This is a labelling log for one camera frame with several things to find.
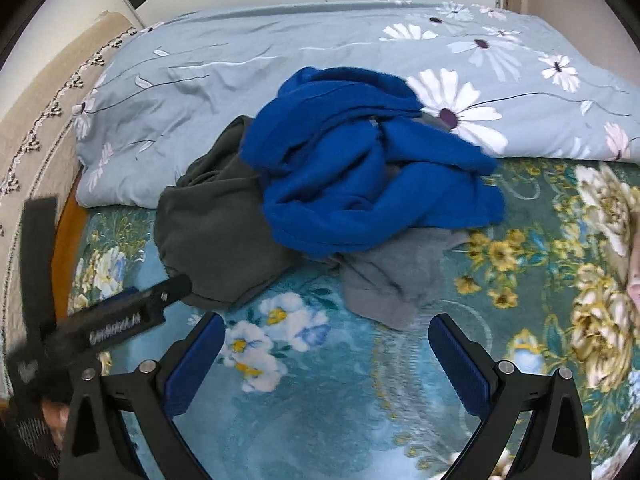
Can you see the light grey garment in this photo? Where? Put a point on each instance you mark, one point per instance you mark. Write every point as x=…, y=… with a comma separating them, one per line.
x=389, y=283

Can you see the blue sweatshirt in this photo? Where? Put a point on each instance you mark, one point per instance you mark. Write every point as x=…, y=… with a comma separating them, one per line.
x=346, y=163

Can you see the dark grey pants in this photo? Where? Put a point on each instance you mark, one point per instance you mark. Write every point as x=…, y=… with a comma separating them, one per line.
x=210, y=226

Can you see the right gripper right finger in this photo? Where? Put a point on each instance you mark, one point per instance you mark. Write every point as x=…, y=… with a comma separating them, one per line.
x=555, y=444

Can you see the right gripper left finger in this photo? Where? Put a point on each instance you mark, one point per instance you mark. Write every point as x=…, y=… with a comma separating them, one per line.
x=97, y=444

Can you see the beige patterned curtain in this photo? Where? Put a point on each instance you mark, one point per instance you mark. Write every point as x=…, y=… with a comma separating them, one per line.
x=38, y=147

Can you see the teal floral bed blanket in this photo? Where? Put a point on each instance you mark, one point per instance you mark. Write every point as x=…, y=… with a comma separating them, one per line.
x=304, y=389

